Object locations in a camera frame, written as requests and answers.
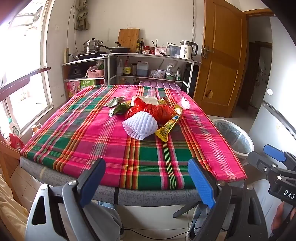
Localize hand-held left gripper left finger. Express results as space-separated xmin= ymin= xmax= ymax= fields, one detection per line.
xmin=25 ymin=158 xmax=107 ymax=241

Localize person's right hand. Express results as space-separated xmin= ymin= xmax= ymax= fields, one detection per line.
xmin=271 ymin=201 xmax=296 ymax=232

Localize plastic jug dark liquid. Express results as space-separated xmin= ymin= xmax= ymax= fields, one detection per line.
xmin=136 ymin=61 xmax=149 ymax=77

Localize red plastic bag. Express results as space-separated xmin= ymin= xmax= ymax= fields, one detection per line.
xmin=126 ymin=97 xmax=176 ymax=123

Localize shiny silver wrapper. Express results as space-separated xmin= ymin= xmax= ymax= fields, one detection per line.
xmin=179 ymin=97 xmax=191 ymax=110

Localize pink plastic basket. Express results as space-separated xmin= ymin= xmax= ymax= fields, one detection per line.
xmin=86 ymin=69 xmax=104 ymax=78

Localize black wall cable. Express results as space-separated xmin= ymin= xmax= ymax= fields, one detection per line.
xmin=67 ymin=5 xmax=78 ymax=54

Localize pink lidded storage box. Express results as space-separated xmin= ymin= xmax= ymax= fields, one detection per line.
xmin=139 ymin=80 xmax=181 ymax=91

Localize grey refrigerator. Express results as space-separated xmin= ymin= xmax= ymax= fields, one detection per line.
xmin=252 ymin=15 xmax=296 ymax=158

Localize long yellow snack wrapper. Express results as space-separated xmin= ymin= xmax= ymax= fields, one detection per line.
xmin=154 ymin=105 xmax=183 ymax=142

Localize hanging grey cloth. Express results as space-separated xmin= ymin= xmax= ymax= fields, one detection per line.
xmin=75 ymin=0 xmax=90 ymax=30

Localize grey speckled table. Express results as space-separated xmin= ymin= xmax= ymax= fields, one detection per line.
xmin=20 ymin=156 xmax=246 ymax=219

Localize white foam fruit net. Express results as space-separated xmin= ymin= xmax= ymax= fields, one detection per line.
xmin=122 ymin=111 xmax=159 ymax=141

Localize soy sauce bottle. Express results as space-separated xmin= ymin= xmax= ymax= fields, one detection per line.
xmin=122 ymin=57 xmax=132 ymax=76

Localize black floor cable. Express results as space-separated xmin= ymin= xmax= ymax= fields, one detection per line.
xmin=120 ymin=227 xmax=192 ymax=232

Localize wooden cutting board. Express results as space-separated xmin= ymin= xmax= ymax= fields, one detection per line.
xmin=118 ymin=28 xmax=140 ymax=52

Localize small green snack wrapper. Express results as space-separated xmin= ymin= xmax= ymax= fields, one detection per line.
xmin=103 ymin=97 xmax=125 ymax=107

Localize person's left leg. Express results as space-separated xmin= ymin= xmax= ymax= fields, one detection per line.
xmin=97 ymin=202 xmax=123 ymax=241

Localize wooden door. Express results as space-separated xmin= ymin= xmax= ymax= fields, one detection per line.
xmin=193 ymin=0 xmax=248 ymax=118

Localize person's right leg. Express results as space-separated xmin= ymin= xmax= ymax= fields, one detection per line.
xmin=186 ymin=204 xmax=208 ymax=241

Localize yellow cloth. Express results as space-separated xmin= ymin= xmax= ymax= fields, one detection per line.
xmin=0 ymin=176 xmax=29 ymax=241

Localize white electric kettle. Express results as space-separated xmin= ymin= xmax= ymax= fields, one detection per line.
xmin=180 ymin=40 xmax=198 ymax=59

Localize red plastic pouch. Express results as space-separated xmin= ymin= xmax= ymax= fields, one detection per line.
xmin=8 ymin=134 xmax=25 ymax=151

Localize black bin liner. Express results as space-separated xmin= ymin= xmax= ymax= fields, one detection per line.
xmin=214 ymin=120 xmax=251 ymax=153

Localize white trash bin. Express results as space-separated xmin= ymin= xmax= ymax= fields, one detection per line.
xmin=211 ymin=118 xmax=255 ymax=166

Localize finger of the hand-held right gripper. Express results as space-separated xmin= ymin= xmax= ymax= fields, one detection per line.
xmin=264 ymin=144 xmax=296 ymax=163
xmin=248 ymin=151 xmax=278 ymax=174

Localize low metal shelf rack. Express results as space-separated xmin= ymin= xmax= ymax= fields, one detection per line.
xmin=61 ymin=57 xmax=109 ymax=98

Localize black small appliance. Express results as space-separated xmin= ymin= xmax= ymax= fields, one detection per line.
xmin=68 ymin=66 xmax=85 ymax=79

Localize wide metal shelf rack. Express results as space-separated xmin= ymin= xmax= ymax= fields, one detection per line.
xmin=100 ymin=53 xmax=201 ymax=95

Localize window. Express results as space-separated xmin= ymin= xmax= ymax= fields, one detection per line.
xmin=0 ymin=0 xmax=55 ymax=139

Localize steel steamer pot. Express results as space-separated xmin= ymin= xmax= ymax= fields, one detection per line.
xmin=83 ymin=38 xmax=104 ymax=53

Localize green carton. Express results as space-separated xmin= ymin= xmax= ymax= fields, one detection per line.
xmin=80 ymin=79 xmax=96 ymax=90

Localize black induction cooker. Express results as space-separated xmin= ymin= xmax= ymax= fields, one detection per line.
xmin=73 ymin=51 xmax=107 ymax=58

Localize white green food bags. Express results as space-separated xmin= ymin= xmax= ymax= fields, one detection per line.
xmin=166 ymin=64 xmax=176 ymax=80

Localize pink carton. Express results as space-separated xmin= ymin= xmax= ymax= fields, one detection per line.
xmin=67 ymin=81 xmax=81 ymax=99

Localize large green snack wrapper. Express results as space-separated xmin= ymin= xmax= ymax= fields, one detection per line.
xmin=109 ymin=102 xmax=133 ymax=117

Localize white detergent bottle green cap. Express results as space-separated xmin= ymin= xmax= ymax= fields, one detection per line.
xmin=7 ymin=118 xmax=21 ymax=139

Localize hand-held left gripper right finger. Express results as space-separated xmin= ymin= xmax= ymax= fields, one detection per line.
xmin=188 ymin=158 xmax=270 ymax=241

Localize black frying pan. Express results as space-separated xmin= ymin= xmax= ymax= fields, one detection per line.
xmin=99 ymin=42 xmax=131 ymax=53

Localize clear plastic container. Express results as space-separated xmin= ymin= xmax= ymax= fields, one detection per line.
xmin=166 ymin=45 xmax=181 ymax=57

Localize metal door handle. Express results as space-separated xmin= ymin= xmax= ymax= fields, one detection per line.
xmin=201 ymin=45 xmax=215 ymax=58

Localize person's leg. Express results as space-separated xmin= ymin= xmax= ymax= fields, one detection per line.
xmin=186 ymin=204 xmax=208 ymax=241
xmin=97 ymin=202 xmax=123 ymax=241

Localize pink green plaid tablecloth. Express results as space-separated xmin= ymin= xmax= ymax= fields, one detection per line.
xmin=20 ymin=85 xmax=247 ymax=190

